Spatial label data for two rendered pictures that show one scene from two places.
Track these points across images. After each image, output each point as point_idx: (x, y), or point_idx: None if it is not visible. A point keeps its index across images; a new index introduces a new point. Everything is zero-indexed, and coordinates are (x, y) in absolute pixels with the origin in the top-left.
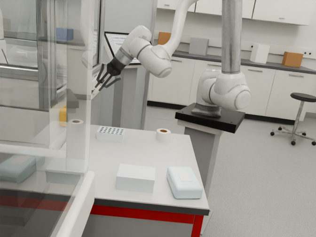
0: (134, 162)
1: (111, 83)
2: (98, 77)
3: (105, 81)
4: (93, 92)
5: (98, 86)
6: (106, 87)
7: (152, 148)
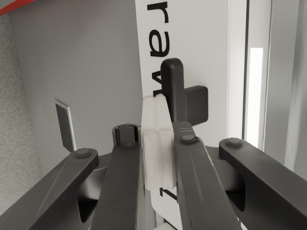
0: None
1: (34, 199)
2: (241, 158)
3: (134, 176)
4: (159, 97)
5: (168, 120)
6: (85, 148)
7: None
